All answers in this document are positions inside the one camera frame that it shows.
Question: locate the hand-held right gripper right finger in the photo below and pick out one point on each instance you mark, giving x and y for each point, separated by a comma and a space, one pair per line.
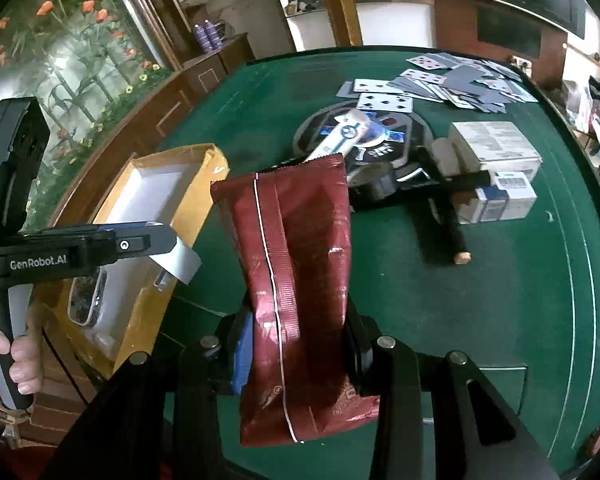
359, 360

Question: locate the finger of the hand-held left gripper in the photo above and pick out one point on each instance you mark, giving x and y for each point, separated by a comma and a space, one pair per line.
135, 242

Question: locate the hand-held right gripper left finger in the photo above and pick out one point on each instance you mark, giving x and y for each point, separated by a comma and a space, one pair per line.
242, 355

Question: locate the grey paper card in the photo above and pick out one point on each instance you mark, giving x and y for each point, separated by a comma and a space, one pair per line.
180, 260

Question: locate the cardboard box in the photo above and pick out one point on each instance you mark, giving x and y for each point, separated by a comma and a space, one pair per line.
195, 180

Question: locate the dark red snack packet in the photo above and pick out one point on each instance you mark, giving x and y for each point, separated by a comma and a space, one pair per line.
300, 270

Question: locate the person's left hand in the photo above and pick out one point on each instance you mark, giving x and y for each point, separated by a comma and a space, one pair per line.
25, 365

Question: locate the glossy phone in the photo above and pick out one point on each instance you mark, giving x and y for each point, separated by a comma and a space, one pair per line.
85, 297

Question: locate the wooden cabinet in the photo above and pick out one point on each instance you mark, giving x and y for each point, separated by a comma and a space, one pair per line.
220, 65

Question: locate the small blue and white carton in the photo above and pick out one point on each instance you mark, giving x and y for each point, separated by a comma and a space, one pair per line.
500, 202

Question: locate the black round printed mat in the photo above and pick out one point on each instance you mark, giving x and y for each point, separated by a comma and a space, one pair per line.
410, 147

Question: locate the white blue tube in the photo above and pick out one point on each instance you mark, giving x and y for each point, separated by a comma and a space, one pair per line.
347, 132

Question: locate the large white carton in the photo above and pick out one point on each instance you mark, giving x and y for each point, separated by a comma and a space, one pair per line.
495, 142

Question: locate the pile of playing cards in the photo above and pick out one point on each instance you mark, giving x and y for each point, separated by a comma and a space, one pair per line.
460, 85

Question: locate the dark green shelf item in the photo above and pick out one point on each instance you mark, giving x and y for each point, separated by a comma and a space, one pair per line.
302, 0

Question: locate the flower wall picture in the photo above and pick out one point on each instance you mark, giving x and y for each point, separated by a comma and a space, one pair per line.
70, 75

